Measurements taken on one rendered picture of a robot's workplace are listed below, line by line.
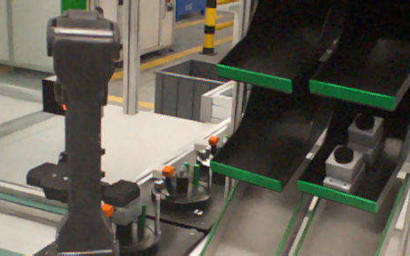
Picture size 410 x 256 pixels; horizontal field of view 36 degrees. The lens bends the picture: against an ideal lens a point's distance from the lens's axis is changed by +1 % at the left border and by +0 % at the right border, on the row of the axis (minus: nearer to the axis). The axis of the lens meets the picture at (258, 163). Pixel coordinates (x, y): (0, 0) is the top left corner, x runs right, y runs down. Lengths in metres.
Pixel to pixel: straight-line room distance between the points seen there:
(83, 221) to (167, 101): 2.49
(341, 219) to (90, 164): 0.49
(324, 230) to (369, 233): 0.08
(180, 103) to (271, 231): 2.18
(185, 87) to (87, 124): 2.43
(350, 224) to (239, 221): 0.20
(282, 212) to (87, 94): 0.47
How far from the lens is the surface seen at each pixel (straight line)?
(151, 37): 7.74
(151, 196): 1.46
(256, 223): 1.12
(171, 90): 3.25
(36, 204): 1.51
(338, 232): 1.10
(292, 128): 1.10
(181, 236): 1.30
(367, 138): 1.01
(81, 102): 0.79
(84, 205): 0.80
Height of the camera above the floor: 1.57
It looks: 20 degrees down
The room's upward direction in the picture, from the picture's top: 6 degrees clockwise
